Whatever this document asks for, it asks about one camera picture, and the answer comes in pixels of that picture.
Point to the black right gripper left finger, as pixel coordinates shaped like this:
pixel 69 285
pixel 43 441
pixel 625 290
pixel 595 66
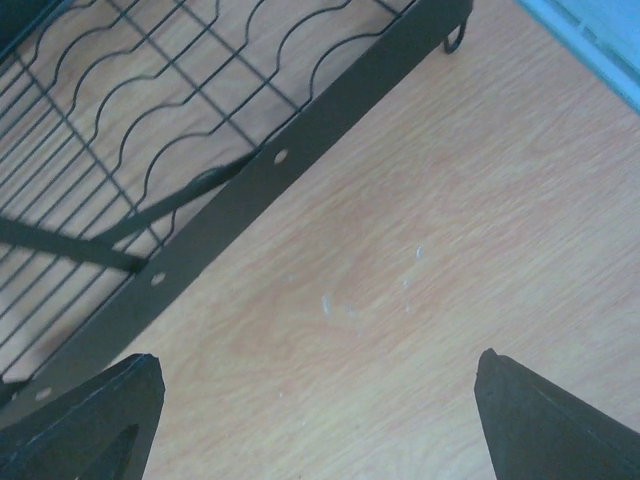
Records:
pixel 101 429

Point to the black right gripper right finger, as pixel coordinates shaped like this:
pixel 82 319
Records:
pixel 536 430

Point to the black wire dish rack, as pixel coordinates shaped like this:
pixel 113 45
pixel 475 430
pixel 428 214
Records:
pixel 278 164

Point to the light blue cable duct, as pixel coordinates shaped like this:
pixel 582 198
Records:
pixel 602 34

